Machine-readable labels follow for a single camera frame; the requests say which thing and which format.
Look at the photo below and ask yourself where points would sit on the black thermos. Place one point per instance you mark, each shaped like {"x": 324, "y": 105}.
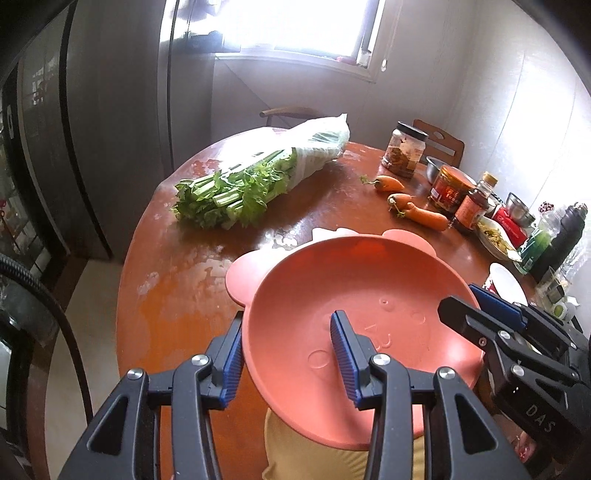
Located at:
{"x": 561, "y": 240}

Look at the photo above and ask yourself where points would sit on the small steel bowl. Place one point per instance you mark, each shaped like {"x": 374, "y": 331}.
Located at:
{"x": 436, "y": 167}

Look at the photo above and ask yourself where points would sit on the wooden chair with curved back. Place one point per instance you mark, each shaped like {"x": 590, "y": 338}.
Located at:
{"x": 286, "y": 110}

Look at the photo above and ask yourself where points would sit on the clear glass cup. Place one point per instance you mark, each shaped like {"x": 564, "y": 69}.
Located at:
{"x": 551, "y": 286}

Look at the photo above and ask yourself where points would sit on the white dish with food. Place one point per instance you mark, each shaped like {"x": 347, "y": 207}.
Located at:
{"x": 494, "y": 237}

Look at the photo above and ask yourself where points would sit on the glass jar with black lid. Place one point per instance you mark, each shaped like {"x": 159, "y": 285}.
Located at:
{"x": 401, "y": 154}

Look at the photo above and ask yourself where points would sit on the brown sauce bottle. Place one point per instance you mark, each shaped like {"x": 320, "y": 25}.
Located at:
{"x": 468, "y": 212}

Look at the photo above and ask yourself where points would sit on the red instant noodle cup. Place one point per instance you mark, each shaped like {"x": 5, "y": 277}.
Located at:
{"x": 505, "y": 281}

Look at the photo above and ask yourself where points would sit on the red packet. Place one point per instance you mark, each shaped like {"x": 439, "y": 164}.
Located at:
{"x": 512, "y": 228}

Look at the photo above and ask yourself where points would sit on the long orange carrot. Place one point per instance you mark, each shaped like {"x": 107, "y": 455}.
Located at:
{"x": 429, "y": 219}

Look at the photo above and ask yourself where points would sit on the pink bear-shaped plate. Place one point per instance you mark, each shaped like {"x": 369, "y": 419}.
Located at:
{"x": 300, "y": 323}

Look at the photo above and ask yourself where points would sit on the short orange carrot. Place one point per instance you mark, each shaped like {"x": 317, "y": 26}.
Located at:
{"x": 400, "y": 200}

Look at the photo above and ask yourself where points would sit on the green drink bottle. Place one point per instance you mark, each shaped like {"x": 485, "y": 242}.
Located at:
{"x": 535, "y": 247}

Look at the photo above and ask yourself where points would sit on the person's right hand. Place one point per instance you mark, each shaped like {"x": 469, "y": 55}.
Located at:
{"x": 521, "y": 445}

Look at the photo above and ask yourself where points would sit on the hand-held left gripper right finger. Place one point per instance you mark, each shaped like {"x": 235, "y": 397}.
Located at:
{"x": 344, "y": 355}

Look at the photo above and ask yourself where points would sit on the steel cup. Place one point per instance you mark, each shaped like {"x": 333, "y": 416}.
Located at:
{"x": 521, "y": 210}

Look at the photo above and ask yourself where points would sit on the celery in plastic bag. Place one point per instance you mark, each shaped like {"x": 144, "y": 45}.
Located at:
{"x": 258, "y": 184}

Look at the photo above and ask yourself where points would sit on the red chili sauce jar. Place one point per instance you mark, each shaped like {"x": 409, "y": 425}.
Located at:
{"x": 448, "y": 191}

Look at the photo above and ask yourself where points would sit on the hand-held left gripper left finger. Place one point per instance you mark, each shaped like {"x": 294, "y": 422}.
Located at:
{"x": 231, "y": 364}

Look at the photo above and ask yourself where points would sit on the grey refrigerator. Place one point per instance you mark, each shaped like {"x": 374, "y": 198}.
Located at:
{"x": 120, "y": 115}

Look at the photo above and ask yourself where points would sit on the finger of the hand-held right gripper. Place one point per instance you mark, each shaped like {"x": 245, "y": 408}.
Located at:
{"x": 466, "y": 318}
{"x": 501, "y": 307}

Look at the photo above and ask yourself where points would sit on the window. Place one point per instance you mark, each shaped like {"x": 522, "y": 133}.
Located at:
{"x": 314, "y": 27}

